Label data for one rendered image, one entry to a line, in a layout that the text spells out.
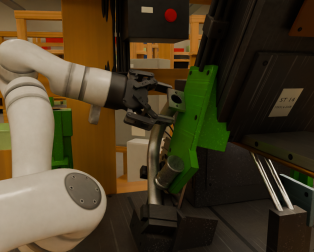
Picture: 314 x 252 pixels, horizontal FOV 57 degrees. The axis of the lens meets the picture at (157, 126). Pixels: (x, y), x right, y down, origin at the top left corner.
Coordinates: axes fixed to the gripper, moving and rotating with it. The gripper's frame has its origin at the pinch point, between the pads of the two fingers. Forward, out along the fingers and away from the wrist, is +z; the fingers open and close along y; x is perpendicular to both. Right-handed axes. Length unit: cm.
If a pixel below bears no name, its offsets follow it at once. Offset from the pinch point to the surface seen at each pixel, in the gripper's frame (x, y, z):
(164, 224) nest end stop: 8.2, -23.7, 1.5
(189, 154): -2.4, -13.7, 2.6
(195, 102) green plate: -6.3, -3.6, 2.8
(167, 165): 0.1, -15.3, -1.0
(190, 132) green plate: -3.1, -9.0, 2.7
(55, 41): 453, 545, -83
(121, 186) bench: 45.4, 0.8, 1.5
